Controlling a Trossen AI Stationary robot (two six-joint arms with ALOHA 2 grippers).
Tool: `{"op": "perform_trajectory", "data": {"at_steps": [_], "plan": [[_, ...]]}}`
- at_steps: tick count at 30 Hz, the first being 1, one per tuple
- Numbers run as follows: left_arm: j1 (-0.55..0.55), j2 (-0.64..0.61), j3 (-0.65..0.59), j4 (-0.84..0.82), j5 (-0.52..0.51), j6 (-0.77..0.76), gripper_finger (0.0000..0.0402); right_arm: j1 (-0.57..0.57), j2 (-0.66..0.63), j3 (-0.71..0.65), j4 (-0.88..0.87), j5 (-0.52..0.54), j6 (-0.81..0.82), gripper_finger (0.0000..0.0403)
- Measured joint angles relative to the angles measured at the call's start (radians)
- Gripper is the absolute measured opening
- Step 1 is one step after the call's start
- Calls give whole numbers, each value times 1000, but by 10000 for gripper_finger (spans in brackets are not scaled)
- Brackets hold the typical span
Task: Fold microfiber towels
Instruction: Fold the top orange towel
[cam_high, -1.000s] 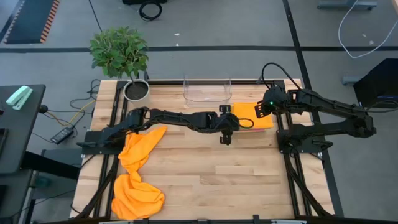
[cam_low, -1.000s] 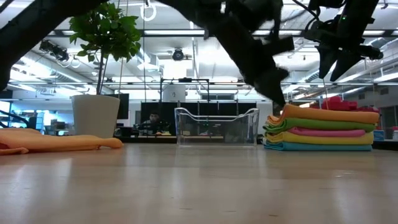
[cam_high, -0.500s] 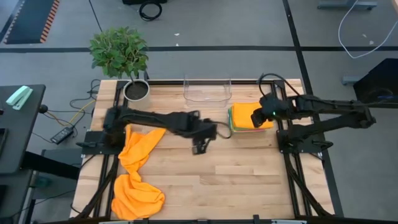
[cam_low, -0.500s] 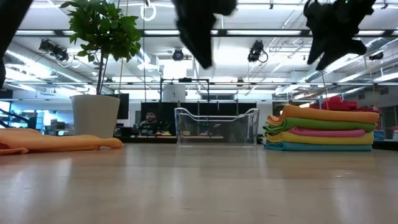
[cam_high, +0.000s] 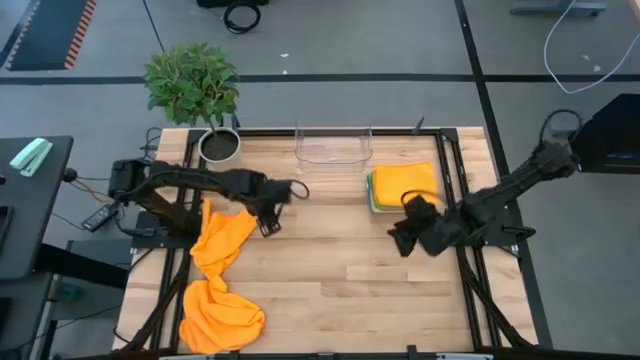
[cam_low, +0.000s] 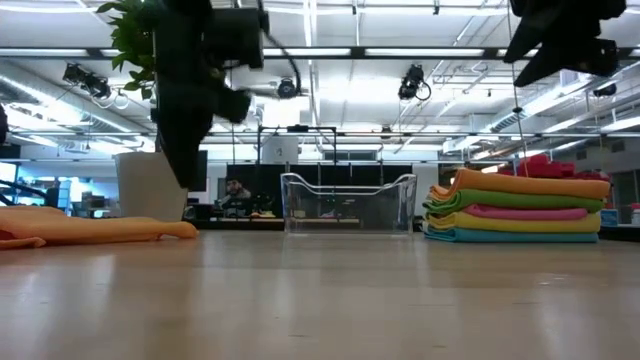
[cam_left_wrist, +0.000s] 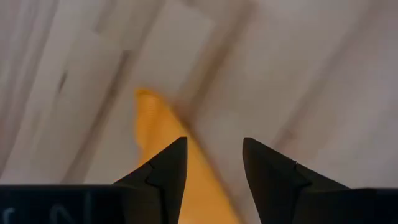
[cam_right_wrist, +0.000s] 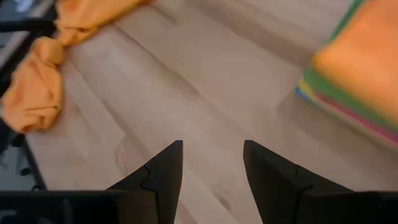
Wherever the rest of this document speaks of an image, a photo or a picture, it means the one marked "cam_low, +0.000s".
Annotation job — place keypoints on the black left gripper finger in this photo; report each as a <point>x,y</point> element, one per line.
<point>197,145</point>
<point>172,145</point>

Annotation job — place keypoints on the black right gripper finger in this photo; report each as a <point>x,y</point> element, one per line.
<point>565,62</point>
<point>525,40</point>

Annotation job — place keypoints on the orange microfiber towel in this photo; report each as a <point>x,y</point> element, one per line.
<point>100,227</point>
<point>22,243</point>
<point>525,186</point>

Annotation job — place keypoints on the green microfiber towel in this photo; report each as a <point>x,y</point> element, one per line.
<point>520,201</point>

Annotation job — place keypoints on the pink microfiber towel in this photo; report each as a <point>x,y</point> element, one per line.
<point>525,214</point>

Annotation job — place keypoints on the yellow microfiber towel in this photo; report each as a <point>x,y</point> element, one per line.
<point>510,223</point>

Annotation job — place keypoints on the black monitor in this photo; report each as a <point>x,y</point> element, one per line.
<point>201,172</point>

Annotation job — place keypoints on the green leafy plant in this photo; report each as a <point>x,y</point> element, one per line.
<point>132,40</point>

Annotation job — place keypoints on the person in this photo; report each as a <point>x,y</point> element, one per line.
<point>235,192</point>

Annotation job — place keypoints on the ceiling light strip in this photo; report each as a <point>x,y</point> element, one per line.
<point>315,52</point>
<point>425,52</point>

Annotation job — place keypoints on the red shelf items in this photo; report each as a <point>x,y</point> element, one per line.
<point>545,167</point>

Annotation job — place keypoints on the blue storage box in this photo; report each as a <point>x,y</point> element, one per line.
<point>609,217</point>

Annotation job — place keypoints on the clear plastic bin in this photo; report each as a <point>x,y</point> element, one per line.
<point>348,210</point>

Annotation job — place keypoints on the black ceiling-mounted camera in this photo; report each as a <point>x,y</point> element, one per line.
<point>286,89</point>
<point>605,90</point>
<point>87,80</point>
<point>412,82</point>

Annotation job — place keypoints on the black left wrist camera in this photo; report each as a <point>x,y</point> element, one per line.
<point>235,37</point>

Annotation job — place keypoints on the black stand frame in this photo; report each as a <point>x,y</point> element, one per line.
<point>297,128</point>

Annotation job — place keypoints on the black partition wall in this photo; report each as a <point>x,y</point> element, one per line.
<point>360,170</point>

